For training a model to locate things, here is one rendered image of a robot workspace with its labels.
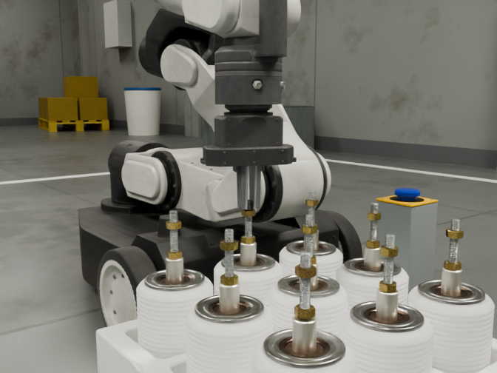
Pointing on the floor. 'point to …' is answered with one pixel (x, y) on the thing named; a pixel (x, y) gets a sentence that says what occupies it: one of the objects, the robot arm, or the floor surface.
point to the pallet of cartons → (75, 106)
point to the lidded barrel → (143, 110)
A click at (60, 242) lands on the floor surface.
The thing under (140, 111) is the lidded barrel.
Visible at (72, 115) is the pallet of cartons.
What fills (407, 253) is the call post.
